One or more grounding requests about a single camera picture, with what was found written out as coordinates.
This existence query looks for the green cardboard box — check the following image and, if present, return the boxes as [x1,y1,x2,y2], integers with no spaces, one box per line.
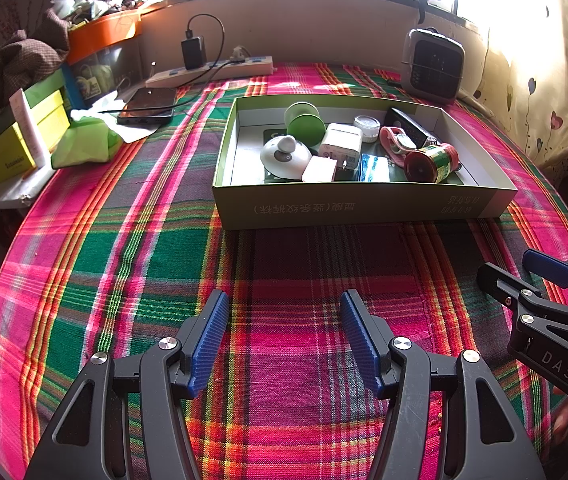
[212,95,519,232]

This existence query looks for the pink strap holder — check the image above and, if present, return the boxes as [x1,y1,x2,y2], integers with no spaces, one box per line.
[378,126,422,166]

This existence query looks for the white charger adapter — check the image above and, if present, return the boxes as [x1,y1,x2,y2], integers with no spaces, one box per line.
[319,122,363,176]

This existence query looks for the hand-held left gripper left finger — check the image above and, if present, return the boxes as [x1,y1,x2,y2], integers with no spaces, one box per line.
[24,289,231,480]

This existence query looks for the orange plastic bin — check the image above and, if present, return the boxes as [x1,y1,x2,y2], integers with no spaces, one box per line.
[66,10,144,65]

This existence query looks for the light green tissue pack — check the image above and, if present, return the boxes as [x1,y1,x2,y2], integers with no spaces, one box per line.
[50,115,125,170]

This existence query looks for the white board shelf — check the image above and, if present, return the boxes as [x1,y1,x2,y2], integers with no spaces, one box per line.
[0,162,60,211]

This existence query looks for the green suction cup holder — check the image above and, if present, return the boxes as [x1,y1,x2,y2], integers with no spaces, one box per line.
[284,101,326,148]

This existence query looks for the black gadget with mesh side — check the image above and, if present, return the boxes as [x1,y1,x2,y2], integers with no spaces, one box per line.
[384,106,430,147]

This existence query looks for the white cream tube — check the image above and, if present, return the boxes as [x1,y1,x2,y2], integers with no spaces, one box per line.
[9,88,47,168]

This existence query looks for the green carton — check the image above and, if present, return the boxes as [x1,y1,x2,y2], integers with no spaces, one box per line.
[23,69,72,151]

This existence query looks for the yellow-green carton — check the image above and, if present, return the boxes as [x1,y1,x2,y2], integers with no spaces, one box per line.
[0,124,40,187]

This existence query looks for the black charger brick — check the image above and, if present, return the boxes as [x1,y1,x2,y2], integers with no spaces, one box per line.
[181,36,206,71]

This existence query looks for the blue transparent plastic case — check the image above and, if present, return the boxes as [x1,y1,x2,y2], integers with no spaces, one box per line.
[359,154,391,182]

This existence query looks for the pale pink plastic clip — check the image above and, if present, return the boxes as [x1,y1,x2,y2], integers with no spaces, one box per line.
[301,156,339,184]

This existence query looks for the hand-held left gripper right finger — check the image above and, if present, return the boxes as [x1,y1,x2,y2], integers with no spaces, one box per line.
[340,289,547,480]

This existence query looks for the cream curtain with hearts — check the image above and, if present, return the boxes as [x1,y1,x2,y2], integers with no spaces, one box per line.
[479,0,568,171]

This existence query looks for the black smartphone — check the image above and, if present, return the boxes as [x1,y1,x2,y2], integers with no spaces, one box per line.
[116,87,177,126]

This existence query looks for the white power strip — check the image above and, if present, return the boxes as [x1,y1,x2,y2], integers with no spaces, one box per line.
[145,55,275,88]

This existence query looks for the beige patterned bedding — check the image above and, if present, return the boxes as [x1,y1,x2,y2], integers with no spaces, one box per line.
[456,87,512,128]

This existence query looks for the grey black space heater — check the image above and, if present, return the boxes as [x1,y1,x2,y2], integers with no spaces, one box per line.
[401,27,466,106]

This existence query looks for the white dome-shaped gadget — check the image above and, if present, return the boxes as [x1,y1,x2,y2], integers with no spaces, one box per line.
[260,135,311,181]

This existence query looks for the white paper sheet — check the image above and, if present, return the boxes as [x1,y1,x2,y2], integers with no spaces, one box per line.
[71,105,165,143]

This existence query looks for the black charger cable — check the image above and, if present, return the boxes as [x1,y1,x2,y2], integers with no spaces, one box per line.
[186,14,227,83]

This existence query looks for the orange tray with clutter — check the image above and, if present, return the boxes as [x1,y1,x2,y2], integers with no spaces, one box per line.
[49,0,170,26]

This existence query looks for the black heater cord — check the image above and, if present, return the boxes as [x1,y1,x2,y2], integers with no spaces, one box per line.
[415,0,442,26]

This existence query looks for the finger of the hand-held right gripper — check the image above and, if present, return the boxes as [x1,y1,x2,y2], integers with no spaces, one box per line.
[476,261,568,333]
[522,248,568,312]

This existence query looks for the pink green plaid blanket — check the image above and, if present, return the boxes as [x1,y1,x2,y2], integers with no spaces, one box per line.
[0,62,568,480]

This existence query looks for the blue printed box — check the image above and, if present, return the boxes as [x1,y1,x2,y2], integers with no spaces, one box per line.
[61,42,141,111]

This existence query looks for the brown bottle with red cap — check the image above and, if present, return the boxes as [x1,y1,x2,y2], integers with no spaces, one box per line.
[403,142,461,184]

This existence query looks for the brown checked cloth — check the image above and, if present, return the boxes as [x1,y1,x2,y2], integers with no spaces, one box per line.
[0,10,71,118]

